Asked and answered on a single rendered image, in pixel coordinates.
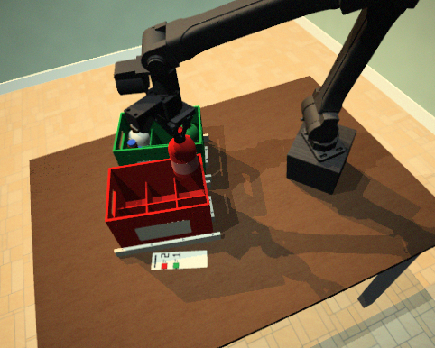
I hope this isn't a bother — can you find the white bottle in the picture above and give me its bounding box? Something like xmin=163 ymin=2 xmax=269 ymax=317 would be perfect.
xmin=128 ymin=127 xmax=150 ymax=146

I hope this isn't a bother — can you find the green bottle crate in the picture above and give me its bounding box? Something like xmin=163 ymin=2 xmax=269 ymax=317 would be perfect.
xmin=113 ymin=112 xmax=206 ymax=175

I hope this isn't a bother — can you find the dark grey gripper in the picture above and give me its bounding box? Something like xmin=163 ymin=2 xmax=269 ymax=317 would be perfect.
xmin=154 ymin=86 xmax=196 ymax=142

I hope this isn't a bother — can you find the blue bottle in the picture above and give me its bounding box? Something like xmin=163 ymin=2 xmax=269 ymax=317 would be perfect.
xmin=127 ymin=139 xmax=143 ymax=149

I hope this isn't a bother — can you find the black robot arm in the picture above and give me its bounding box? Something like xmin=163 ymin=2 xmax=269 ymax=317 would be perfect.
xmin=114 ymin=0 xmax=420 ymax=162

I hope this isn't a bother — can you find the white paper pick list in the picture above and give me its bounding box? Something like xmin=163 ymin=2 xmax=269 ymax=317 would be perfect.
xmin=152 ymin=251 xmax=208 ymax=270

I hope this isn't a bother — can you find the red crate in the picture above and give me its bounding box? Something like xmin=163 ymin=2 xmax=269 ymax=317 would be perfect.
xmin=105 ymin=159 xmax=213 ymax=248

